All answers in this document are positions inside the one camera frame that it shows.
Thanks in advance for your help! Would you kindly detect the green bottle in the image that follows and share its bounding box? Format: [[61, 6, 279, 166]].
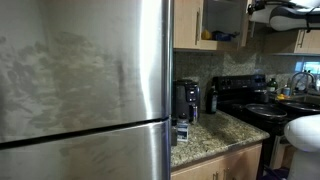
[[266, 77, 279, 94]]

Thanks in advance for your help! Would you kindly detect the black coffee maker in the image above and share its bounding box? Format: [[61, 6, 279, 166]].
[[172, 79, 202, 124]]

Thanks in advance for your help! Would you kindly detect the light wood base cabinet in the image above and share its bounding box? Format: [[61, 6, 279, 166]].
[[170, 141, 265, 180]]

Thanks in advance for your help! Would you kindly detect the chrome sink faucet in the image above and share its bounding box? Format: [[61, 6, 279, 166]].
[[289, 71, 316, 92]]

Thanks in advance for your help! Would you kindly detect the stainless steel refrigerator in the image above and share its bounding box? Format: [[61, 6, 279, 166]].
[[0, 0, 175, 180]]

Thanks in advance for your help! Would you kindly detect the yellow item in cabinet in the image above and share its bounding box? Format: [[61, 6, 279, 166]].
[[201, 28, 213, 41]]

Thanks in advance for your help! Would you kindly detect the wood cabinet beside hood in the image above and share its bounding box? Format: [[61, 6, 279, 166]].
[[266, 29, 320, 57]]

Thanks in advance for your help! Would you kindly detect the silver cabinet handle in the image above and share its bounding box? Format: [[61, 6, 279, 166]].
[[297, 29, 307, 48]]

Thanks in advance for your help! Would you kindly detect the dark pot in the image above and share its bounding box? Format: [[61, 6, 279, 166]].
[[252, 88, 270, 104]]

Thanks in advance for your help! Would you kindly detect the light wood wall cabinet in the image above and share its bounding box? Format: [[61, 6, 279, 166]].
[[200, 0, 250, 52]]

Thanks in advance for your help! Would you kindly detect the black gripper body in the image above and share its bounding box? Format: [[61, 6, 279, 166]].
[[248, 0, 268, 15]]

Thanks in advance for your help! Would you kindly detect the small clear lidded container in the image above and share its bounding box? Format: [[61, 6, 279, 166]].
[[176, 114, 190, 144]]

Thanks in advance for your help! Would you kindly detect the dark olive oil bottle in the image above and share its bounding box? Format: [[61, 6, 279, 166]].
[[205, 84, 220, 115]]

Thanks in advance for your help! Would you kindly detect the blue cup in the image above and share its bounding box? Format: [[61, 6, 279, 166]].
[[282, 85, 292, 97]]

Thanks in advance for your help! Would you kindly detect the black electric stove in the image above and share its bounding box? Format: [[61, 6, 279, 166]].
[[211, 73, 292, 168]]

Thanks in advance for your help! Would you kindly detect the black frying pan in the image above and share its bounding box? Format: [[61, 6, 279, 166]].
[[277, 99, 320, 113], [244, 102, 289, 120]]

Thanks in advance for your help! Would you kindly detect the blue green Ziploc box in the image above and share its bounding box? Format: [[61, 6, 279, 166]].
[[211, 30, 240, 42]]

